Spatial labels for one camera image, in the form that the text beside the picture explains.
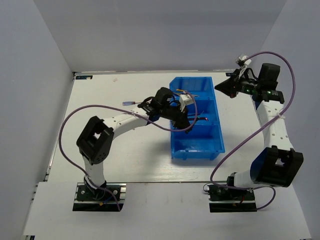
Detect green black screwdriver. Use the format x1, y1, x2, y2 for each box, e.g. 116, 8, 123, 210
196, 117, 209, 121

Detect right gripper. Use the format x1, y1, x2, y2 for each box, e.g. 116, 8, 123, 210
214, 68, 262, 99

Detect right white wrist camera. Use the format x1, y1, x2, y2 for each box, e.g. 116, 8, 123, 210
235, 54, 252, 69

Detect right corner label sticker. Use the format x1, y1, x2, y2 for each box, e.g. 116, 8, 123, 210
225, 72, 236, 77

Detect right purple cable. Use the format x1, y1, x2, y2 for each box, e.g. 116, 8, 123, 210
209, 51, 296, 210

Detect blue-handled screwdriver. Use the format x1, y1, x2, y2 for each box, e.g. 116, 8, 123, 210
122, 101, 141, 106

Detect left corner label sticker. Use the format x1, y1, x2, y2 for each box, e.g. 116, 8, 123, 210
75, 75, 93, 80

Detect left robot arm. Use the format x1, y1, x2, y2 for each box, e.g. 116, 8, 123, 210
76, 87, 195, 200

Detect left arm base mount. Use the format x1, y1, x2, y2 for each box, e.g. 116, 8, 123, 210
72, 183, 127, 212

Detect yellow-handled pliers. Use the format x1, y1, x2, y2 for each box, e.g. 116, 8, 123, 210
173, 89, 199, 97

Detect large brown hex key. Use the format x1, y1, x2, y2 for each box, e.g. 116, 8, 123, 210
187, 113, 201, 118

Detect blue bottom storage bin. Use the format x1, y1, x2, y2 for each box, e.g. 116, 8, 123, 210
170, 124, 225, 160

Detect blue storage bin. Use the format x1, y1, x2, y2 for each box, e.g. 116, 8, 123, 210
169, 99, 220, 127
170, 124, 225, 160
169, 76, 215, 99

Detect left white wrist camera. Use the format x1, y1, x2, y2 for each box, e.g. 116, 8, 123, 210
179, 94, 194, 110

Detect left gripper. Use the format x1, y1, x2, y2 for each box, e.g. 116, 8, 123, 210
160, 102, 193, 131

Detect blue top storage bin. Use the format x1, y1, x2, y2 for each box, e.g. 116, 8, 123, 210
169, 76, 215, 99

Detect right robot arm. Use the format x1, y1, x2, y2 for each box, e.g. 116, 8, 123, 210
215, 63, 304, 200

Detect corner label sticker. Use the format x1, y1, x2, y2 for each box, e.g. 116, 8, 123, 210
75, 75, 93, 80
225, 72, 236, 77

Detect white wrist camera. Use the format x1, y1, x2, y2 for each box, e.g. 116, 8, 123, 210
179, 94, 194, 110
235, 54, 252, 69

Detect blue middle storage bin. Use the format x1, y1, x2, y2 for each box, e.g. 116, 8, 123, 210
169, 99, 220, 127

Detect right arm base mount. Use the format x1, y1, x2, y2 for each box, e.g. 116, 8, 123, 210
203, 184, 257, 213

